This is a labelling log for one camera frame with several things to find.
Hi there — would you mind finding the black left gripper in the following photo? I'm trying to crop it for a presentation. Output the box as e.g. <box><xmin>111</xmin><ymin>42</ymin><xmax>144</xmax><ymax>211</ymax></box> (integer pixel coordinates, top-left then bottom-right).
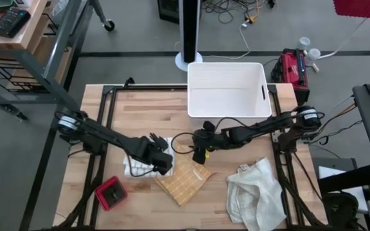
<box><xmin>146</xmin><ymin>149</ymin><xmax>175</xmax><ymax>176</ymax></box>

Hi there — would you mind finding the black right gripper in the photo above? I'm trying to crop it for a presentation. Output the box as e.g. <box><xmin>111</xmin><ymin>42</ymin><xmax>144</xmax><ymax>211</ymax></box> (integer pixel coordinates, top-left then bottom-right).
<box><xmin>192</xmin><ymin>127</ymin><xmax>237</xmax><ymax>165</ymax></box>

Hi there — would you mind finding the yellow checked towel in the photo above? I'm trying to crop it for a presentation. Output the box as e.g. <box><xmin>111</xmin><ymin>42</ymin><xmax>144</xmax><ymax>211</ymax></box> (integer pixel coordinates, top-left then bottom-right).
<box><xmin>154</xmin><ymin>139</ymin><xmax>213</xmax><ymax>206</ymax></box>

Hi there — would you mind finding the white towel with pink stripes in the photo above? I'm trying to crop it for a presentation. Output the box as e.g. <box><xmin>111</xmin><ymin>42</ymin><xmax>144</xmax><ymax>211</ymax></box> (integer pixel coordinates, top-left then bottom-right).
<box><xmin>123</xmin><ymin>137</ymin><xmax>175</xmax><ymax>178</ymax></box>

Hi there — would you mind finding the plain white towel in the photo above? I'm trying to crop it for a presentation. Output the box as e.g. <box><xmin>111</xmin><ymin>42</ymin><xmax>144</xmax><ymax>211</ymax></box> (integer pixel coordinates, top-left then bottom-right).
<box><xmin>225</xmin><ymin>157</ymin><xmax>288</xmax><ymax>231</ymax></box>

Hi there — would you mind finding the red square box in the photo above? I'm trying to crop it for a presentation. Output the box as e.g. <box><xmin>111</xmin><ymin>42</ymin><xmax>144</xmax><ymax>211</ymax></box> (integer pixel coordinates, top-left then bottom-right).
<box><xmin>94</xmin><ymin>175</ymin><xmax>128</xmax><ymax>212</ymax></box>

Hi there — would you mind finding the white perforated plastic basket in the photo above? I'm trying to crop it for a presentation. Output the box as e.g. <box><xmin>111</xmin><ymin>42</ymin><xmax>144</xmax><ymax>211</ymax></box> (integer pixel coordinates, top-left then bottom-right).
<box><xmin>186</xmin><ymin>62</ymin><xmax>272</xmax><ymax>129</ymax></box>

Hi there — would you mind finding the red tool bag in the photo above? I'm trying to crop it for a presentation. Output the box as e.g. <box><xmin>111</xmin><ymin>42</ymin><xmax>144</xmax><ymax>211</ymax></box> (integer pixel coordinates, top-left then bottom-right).
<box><xmin>270</xmin><ymin>47</ymin><xmax>310</xmax><ymax>108</ymax></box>

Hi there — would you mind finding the white pole with round base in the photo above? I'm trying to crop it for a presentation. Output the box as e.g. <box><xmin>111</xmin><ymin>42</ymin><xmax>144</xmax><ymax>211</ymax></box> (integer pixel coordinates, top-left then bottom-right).
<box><xmin>174</xmin><ymin>0</ymin><xmax>204</xmax><ymax>72</ymax></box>

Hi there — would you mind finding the white paper sheet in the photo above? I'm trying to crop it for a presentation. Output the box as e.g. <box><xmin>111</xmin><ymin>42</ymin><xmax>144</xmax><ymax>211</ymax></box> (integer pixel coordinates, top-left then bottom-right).
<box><xmin>318</xmin><ymin>165</ymin><xmax>369</xmax><ymax>212</ymax></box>

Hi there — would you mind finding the black floor box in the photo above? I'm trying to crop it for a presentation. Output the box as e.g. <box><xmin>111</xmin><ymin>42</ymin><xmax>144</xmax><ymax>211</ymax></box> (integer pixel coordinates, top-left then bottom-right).
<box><xmin>157</xmin><ymin>0</ymin><xmax>181</xmax><ymax>25</ymax></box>

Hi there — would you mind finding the black backpack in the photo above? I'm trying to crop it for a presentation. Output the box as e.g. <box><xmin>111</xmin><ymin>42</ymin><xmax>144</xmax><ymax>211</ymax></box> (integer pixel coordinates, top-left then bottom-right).
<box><xmin>321</xmin><ymin>191</ymin><xmax>361</xmax><ymax>230</ymax></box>

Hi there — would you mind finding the wooden side table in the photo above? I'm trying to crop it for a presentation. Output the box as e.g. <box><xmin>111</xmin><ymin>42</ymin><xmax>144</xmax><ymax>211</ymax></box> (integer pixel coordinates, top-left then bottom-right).
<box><xmin>0</xmin><ymin>0</ymin><xmax>115</xmax><ymax>123</ymax></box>

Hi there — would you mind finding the black keypad device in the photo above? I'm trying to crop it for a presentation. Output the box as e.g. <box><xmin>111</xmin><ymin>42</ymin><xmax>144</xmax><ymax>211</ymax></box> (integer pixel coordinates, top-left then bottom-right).
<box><xmin>0</xmin><ymin>6</ymin><xmax>31</xmax><ymax>39</ymax></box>

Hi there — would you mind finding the red acoustic panel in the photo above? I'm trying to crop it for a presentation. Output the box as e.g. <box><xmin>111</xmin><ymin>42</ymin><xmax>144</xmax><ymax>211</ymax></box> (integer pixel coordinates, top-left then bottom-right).
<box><xmin>332</xmin><ymin>0</ymin><xmax>370</xmax><ymax>21</ymax></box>

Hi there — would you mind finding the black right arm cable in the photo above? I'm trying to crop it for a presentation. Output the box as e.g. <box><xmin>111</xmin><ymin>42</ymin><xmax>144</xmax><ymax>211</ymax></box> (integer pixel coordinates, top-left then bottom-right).
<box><xmin>170</xmin><ymin>117</ymin><xmax>253</xmax><ymax>156</ymax></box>

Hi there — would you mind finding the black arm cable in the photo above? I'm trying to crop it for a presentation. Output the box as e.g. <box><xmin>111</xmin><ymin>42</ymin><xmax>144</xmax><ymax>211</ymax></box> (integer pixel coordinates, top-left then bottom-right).
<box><xmin>170</xmin><ymin>117</ymin><xmax>253</xmax><ymax>156</ymax></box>
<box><xmin>127</xmin><ymin>156</ymin><xmax>156</xmax><ymax>178</ymax></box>

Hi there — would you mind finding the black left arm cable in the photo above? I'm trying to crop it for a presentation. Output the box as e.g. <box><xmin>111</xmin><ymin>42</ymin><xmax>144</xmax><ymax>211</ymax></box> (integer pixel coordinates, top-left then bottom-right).
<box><xmin>127</xmin><ymin>156</ymin><xmax>156</xmax><ymax>178</ymax></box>

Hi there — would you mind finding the black metal table frame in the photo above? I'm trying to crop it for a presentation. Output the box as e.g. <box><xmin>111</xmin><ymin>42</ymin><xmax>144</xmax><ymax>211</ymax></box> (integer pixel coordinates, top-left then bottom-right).
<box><xmin>27</xmin><ymin>83</ymin><xmax>329</xmax><ymax>231</ymax></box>

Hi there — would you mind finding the white floor cable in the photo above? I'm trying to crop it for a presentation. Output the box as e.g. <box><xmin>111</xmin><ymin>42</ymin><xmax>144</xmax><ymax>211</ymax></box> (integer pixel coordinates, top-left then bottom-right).
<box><xmin>316</xmin><ymin>17</ymin><xmax>367</xmax><ymax>60</ymax></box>
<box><xmin>173</xmin><ymin>19</ymin><xmax>252</xmax><ymax>61</ymax></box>

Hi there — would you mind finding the yellow floor cable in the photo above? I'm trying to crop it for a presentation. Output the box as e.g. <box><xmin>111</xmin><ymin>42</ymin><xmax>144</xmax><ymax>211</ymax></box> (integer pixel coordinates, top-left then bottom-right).
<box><xmin>244</xmin><ymin>0</ymin><xmax>261</xmax><ymax>24</ymax></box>

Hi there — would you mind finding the black floor cable tangle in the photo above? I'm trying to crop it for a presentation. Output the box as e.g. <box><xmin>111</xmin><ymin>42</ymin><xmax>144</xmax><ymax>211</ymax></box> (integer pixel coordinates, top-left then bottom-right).
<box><xmin>202</xmin><ymin>0</ymin><xmax>269</xmax><ymax>24</ymax></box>

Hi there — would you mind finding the black wire rack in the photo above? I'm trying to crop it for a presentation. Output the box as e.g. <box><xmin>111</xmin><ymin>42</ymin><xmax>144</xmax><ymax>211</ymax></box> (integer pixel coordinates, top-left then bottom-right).
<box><xmin>0</xmin><ymin>56</ymin><xmax>49</xmax><ymax>94</ymax></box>

